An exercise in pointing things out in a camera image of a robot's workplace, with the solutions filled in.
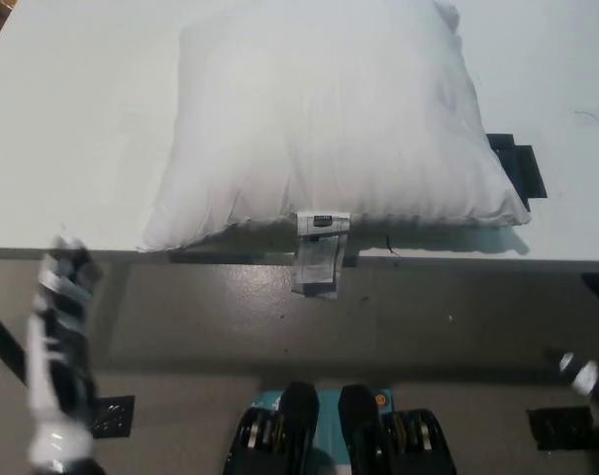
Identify white pillow with care label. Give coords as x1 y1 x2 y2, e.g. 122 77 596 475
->
136 0 534 301

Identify black robot body, teal tops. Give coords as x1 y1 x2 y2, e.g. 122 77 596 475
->
222 379 458 475

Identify black tape patch on table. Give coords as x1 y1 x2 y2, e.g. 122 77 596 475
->
485 132 549 212

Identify black table leg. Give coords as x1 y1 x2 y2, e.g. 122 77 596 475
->
0 296 33 397

